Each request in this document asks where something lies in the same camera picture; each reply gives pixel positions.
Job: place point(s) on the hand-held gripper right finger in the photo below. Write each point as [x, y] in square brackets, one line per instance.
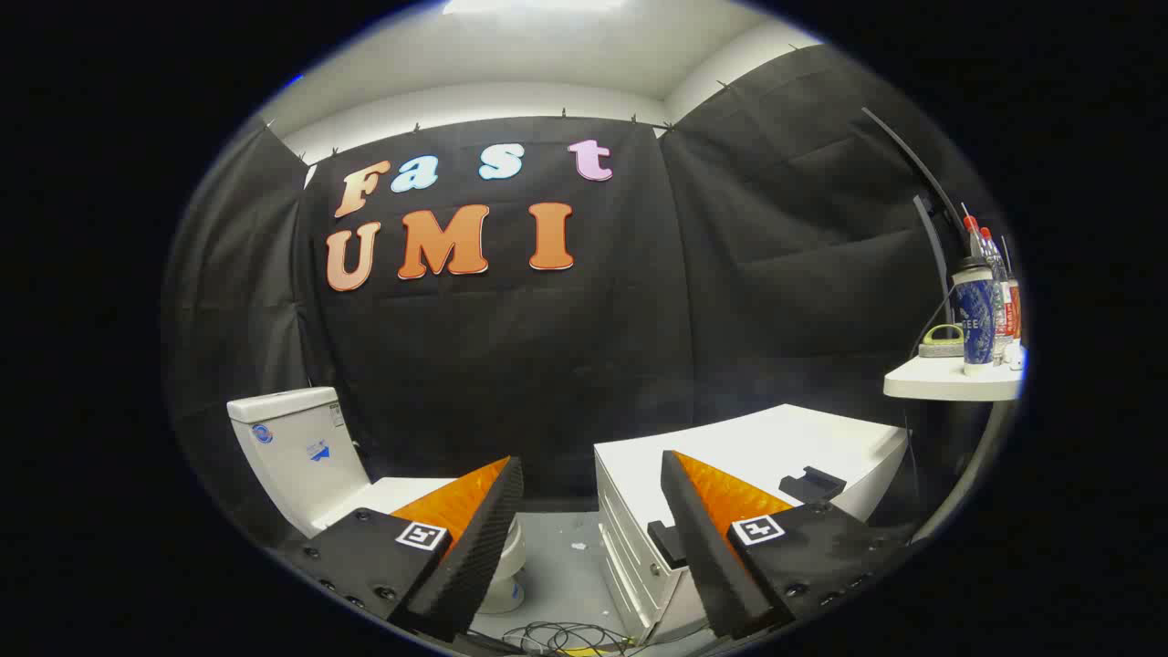
[707, 557]

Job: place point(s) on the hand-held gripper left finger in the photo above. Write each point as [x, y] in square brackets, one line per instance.
[474, 557]

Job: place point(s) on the white toilet lid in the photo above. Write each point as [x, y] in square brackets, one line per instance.
[394, 493]

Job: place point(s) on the white toilet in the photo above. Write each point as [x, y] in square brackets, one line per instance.
[292, 456]

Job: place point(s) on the small black block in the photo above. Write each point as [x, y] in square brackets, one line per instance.
[666, 543]

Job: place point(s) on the white drawer cabinet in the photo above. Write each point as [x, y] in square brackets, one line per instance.
[748, 438]

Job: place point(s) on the black holder block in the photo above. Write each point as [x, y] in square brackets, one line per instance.
[812, 484]

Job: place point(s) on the black backdrop cloth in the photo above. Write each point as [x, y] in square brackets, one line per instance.
[547, 365]

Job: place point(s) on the white shelf board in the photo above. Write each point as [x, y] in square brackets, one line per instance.
[940, 381]

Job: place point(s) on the blue patterned cup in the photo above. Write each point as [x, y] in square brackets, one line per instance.
[975, 319]

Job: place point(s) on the short curved black pole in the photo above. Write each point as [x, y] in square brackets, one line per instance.
[937, 255]

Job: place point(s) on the clear bottle red cap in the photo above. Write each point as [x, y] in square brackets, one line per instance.
[974, 239]
[1000, 301]

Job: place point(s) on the long curved black pole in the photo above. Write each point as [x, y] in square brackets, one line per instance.
[912, 160]

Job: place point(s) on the ceiling light panel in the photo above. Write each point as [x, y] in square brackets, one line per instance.
[534, 5]

